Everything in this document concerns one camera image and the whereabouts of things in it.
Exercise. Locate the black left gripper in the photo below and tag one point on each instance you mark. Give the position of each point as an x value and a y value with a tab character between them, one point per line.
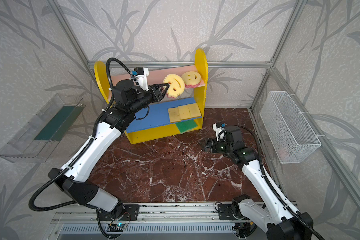
156	93

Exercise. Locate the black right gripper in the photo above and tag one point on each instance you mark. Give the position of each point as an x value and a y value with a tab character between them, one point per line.
214	145

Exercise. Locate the yellow smiley face sponge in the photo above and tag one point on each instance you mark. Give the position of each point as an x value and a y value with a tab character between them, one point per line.
176	85

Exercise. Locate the yellow sponge green scourer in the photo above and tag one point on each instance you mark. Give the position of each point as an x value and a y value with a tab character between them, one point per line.
186	126

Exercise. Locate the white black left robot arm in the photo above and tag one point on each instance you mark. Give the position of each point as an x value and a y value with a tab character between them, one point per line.
73	176

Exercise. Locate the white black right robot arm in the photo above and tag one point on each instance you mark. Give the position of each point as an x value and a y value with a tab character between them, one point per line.
267	192

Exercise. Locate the yellow pink blue wooden shelf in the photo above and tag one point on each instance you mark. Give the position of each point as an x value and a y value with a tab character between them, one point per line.
154	123

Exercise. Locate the green scouring pad in bin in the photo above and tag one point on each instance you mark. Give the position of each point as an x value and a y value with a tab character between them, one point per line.
58	126

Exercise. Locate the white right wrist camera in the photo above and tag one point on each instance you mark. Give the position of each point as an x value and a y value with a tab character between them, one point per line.
219	129

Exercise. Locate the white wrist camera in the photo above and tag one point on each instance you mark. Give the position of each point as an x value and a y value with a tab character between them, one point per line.
140	76
219	129

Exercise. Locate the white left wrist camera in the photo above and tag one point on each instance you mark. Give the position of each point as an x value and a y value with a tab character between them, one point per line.
140	76

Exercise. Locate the aluminium frame profiles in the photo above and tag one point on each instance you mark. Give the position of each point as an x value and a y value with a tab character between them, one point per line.
330	145

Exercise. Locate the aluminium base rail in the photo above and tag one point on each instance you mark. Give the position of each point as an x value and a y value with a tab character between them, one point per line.
168	218

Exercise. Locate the white wire mesh basket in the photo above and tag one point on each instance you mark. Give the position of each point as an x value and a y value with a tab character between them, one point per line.
292	136

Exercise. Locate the clear plastic wall bin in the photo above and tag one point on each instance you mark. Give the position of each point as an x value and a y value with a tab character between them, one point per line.
36	141

